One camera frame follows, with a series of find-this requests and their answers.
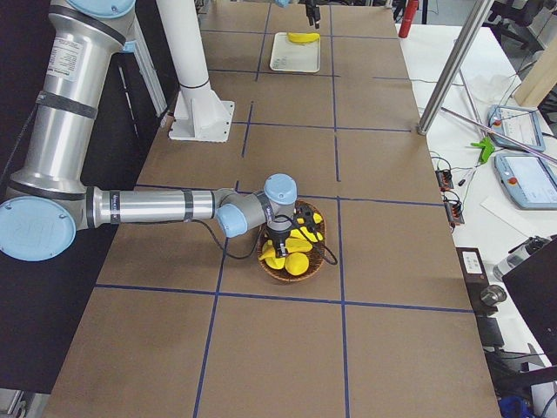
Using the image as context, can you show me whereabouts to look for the green plastic tool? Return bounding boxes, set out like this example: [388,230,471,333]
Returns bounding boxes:
[470,136,495,165]

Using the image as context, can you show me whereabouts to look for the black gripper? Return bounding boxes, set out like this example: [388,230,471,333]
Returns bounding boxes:
[266,217,292,248]
[304,0,320,29]

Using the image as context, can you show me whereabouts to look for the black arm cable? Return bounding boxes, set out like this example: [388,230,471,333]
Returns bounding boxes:
[191,215,339,267]

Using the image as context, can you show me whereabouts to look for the yellow banana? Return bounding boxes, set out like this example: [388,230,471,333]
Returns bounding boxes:
[285,237,313,253]
[286,32,320,44]
[290,218,325,243]

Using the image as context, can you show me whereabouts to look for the teach pendant near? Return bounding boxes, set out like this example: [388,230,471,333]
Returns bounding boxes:
[493,153,556,210]

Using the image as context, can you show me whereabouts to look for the red fire extinguisher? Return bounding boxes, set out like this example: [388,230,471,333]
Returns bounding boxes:
[398,0,419,38]

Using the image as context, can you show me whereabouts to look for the cream bear tray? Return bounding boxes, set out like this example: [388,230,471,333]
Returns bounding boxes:
[270,32,320,73]

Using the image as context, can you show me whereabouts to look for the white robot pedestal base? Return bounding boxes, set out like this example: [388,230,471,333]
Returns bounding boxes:
[157,0,235,143]

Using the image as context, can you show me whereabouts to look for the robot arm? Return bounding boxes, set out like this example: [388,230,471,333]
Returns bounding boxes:
[274,0,321,29]
[1,1,297,261]

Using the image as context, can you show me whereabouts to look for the teach pendant far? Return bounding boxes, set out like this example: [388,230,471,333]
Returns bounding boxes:
[487,104,546,152]

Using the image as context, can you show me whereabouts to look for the aluminium frame post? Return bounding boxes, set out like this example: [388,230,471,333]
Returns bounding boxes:
[417,0,493,135]

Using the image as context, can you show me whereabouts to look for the yellow starfruit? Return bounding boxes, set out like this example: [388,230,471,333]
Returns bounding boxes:
[258,240,286,270]

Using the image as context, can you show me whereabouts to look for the black monitor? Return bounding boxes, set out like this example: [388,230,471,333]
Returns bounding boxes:
[502,239,556,366]

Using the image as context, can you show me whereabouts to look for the teach pendant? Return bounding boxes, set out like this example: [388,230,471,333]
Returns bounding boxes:
[493,153,556,210]
[487,104,546,152]

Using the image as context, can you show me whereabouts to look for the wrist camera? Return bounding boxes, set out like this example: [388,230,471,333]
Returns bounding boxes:
[295,204,323,234]

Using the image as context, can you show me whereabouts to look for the brown wicker basket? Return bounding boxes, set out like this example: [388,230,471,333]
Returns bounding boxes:
[257,200,325,282]

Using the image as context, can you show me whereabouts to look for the yellow mango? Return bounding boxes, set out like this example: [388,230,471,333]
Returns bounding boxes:
[284,253,310,277]

